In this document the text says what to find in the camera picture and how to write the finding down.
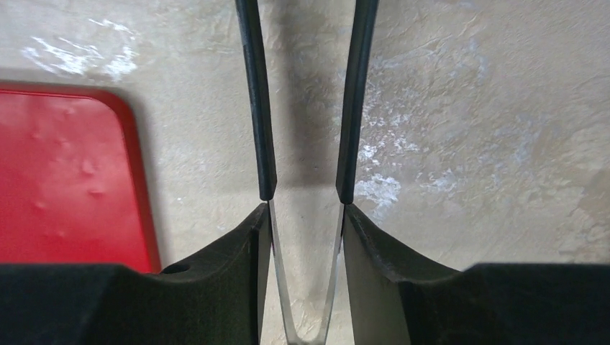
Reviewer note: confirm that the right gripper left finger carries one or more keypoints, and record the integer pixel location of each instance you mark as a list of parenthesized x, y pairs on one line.
[(214, 296)]

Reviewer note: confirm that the red box lid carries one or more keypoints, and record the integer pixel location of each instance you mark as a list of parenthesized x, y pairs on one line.
[(73, 184)]

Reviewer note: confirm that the black metal tongs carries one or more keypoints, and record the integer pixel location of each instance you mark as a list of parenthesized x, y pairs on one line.
[(352, 109)]

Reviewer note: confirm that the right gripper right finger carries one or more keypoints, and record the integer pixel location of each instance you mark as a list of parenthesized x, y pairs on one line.
[(399, 296)]

